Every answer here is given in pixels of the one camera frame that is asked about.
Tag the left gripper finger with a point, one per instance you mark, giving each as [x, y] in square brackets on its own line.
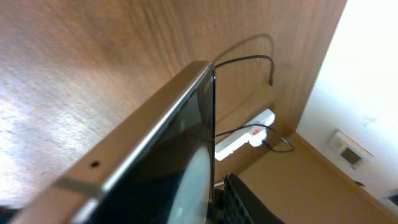
[236, 203]

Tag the white wall socket box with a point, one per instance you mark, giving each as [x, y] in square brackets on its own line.
[349, 151]

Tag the white charger adapter plug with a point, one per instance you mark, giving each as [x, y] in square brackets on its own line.
[257, 135]

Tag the white power strip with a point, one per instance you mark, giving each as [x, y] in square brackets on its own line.
[240, 137]

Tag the black Samsung Galaxy smartphone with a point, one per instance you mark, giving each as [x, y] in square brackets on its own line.
[157, 166]

